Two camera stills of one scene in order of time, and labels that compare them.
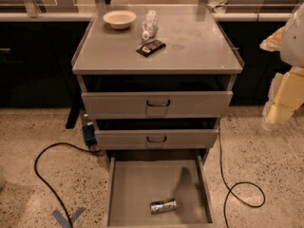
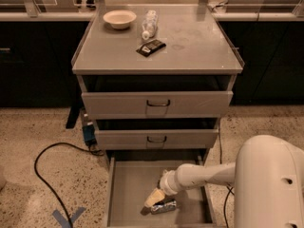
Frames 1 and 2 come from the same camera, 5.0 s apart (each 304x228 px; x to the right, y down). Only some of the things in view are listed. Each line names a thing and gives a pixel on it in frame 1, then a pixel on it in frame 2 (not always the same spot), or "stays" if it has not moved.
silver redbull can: x=163 y=205 stays
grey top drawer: x=151 y=104 stays
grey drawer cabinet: x=157 y=80 stays
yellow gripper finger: x=273 y=42 → x=156 y=197
